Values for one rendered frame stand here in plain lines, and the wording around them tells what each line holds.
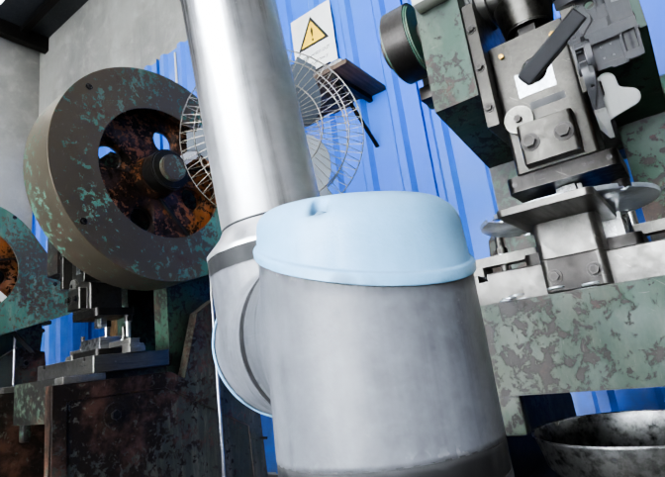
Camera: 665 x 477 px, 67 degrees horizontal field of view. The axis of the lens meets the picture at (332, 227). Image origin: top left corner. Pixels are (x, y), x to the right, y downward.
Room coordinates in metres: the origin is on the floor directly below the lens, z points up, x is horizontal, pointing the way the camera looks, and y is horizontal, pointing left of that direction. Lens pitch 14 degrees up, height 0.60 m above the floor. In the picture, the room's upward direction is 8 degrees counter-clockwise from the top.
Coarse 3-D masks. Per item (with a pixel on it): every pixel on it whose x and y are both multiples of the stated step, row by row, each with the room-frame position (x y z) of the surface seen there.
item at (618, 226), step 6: (618, 216) 0.88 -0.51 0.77; (606, 222) 0.89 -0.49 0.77; (612, 222) 0.88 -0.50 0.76; (618, 222) 0.88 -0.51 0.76; (624, 222) 0.91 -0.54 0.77; (606, 228) 0.89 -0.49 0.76; (612, 228) 0.88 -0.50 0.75; (618, 228) 0.88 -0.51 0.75; (624, 228) 0.88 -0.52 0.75; (606, 234) 0.89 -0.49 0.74; (612, 234) 0.89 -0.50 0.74; (618, 234) 0.88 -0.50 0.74
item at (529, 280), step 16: (656, 240) 0.77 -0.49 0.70; (608, 256) 0.81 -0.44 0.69; (624, 256) 0.79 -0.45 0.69; (640, 256) 0.78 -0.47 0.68; (656, 256) 0.77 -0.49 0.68; (496, 272) 0.91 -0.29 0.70; (512, 272) 0.89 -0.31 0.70; (528, 272) 0.88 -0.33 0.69; (624, 272) 0.80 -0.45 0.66; (640, 272) 0.78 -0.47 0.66; (656, 272) 0.77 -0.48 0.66; (480, 288) 0.93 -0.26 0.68; (496, 288) 0.91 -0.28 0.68; (512, 288) 0.90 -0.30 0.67; (528, 288) 0.88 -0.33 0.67; (544, 288) 0.87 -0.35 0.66; (480, 304) 0.93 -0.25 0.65
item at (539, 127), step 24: (552, 24) 0.86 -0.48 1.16; (504, 48) 0.91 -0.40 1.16; (528, 48) 0.89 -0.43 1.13; (504, 72) 0.92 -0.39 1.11; (552, 72) 0.87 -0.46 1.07; (576, 72) 0.85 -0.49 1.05; (504, 96) 0.92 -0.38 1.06; (528, 96) 0.90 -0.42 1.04; (552, 96) 0.87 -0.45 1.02; (576, 96) 0.85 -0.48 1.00; (504, 120) 0.92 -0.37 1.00; (528, 120) 0.89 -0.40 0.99; (552, 120) 0.85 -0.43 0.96; (576, 120) 0.86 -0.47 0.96; (528, 144) 0.87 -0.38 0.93; (552, 144) 0.86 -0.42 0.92; (576, 144) 0.84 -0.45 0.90; (600, 144) 0.87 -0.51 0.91; (528, 168) 0.92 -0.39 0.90
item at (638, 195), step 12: (600, 192) 0.72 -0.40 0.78; (624, 192) 0.74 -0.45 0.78; (636, 192) 0.75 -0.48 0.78; (648, 192) 0.76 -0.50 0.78; (660, 192) 0.78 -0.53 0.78; (612, 204) 0.81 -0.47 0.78; (624, 204) 0.82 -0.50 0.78; (636, 204) 0.84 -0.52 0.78; (480, 228) 0.88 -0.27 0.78; (492, 228) 0.87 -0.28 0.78; (504, 228) 0.89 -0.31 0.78; (516, 228) 0.90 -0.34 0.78
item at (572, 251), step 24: (576, 192) 0.68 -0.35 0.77; (504, 216) 0.74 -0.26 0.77; (528, 216) 0.76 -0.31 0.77; (552, 216) 0.79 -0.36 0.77; (576, 216) 0.80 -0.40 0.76; (600, 216) 0.83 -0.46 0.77; (552, 240) 0.82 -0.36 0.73; (576, 240) 0.80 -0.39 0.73; (600, 240) 0.79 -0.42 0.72; (552, 264) 0.83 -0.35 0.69; (576, 264) 0.81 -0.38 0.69; (600, 264) 0.79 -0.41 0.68; (576, 288) 0.81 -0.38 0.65
